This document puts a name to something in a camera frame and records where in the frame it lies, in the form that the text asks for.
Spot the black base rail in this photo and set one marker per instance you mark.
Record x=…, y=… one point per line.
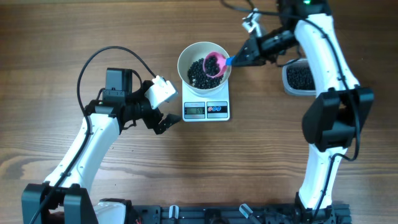
x=279, y=213

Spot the black beans in container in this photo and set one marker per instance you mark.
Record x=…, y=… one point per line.
x=299, y=77

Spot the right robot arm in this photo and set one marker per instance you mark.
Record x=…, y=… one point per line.
x=332, y=125

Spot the white digital kitchen scale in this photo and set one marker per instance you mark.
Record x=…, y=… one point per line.
x=213, y=106

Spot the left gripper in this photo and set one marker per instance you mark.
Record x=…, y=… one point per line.
x=156, y=116

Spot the pink scoop blue handle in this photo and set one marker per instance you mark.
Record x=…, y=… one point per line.
x=217, y=63

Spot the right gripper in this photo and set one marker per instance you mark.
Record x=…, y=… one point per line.
x=255, y=47

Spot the clear plastic container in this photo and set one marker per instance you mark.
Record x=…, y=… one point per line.
x=291, y=91

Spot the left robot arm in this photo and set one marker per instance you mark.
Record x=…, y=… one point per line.
x=64, y=195

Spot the white bowl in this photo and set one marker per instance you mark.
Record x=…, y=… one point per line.
x=195, y=52

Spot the black beans in bowl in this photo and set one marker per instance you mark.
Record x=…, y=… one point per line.
x=199, y=71

